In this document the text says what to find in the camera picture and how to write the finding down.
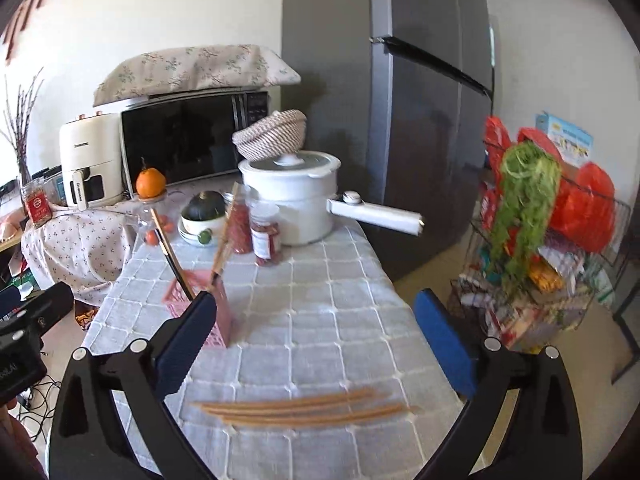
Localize red filled spice jar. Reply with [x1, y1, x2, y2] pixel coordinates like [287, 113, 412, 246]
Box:
[224, 183, 255, 255]

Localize grey checked tablecloth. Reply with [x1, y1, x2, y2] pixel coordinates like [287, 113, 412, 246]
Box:
[44, 173, 482, 480]

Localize black wire storage rack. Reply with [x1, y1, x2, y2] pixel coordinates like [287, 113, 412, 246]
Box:
[447, 138, 633, 351]

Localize labelled red spice jar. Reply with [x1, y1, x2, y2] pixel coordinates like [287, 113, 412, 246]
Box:
[250, 203, 282, 266]

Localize red plastic bag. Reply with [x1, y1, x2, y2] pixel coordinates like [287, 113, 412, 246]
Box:
[480, 116, 616, 252]

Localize woven rattan basket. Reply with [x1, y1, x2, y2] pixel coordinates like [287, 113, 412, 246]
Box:
[232, 110, 307, 162]

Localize pink perforated utensil holder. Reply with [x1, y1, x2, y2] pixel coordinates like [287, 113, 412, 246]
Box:
[162, 270, 232, 348]

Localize dark grey refrigerator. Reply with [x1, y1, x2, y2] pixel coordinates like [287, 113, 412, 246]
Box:
[281, 0, 492, 280]

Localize white air fryer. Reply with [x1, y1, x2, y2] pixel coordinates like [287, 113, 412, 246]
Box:
[58, 113, 124, 210]

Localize red label glass jar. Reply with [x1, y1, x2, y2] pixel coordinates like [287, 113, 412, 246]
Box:
[21, 180, 52, 229]

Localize green leafy vegetables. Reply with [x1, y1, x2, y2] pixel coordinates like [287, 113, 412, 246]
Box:
[490, 141, 562, 292]

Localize black microwave oven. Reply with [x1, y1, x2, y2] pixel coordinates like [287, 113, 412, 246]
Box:
[120, 90, 270, 195]

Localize orange fruit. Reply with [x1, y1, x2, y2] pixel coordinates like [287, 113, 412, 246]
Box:
[136, 162, 166, 200]

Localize floral cloth cover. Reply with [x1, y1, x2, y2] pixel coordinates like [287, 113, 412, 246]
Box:
[93, 44, 302, 106]

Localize dried twig bunch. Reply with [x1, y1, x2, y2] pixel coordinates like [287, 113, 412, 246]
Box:
[1, 70, 43, 186]

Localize leaning wooden chopstick in holder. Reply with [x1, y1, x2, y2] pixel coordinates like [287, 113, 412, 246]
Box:
[150, 208, 195, 301]

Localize small green lime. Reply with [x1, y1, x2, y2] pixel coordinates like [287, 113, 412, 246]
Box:
[198, 229, 213, 245]

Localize floral white cloth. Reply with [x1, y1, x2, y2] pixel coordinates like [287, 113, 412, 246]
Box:
[21, 207, 137, 307]

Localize blue white cardboard box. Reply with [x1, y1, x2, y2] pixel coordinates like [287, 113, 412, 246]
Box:
[535, 112, 593, 168]

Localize clear jar with tomatoes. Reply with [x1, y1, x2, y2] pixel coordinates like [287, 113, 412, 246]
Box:
[137, 198, 177, 246]

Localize white electric cooking pot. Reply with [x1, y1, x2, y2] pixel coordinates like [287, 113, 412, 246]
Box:
[239, 151, 423, 246]

